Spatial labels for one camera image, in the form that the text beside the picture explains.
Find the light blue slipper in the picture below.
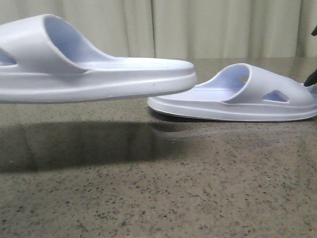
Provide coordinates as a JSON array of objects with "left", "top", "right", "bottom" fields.
[
  {"left": 0, "top": 14, "right": 197, "bottom": 103},
  {"left": 148, "top": 63, "right": 317, "bottom": 121}
]

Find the pale green curtain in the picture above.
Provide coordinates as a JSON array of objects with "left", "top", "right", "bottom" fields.
[{"left": 0, "top": 0, "right": 317, "bottom": 59}]

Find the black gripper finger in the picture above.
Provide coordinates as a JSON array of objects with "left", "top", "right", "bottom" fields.
[
  {"left": 311, "top": 26, "right": 317, "bottom": 36},
  {"left": 304, "top": 69, "right": 317, "bottom": 87}
]

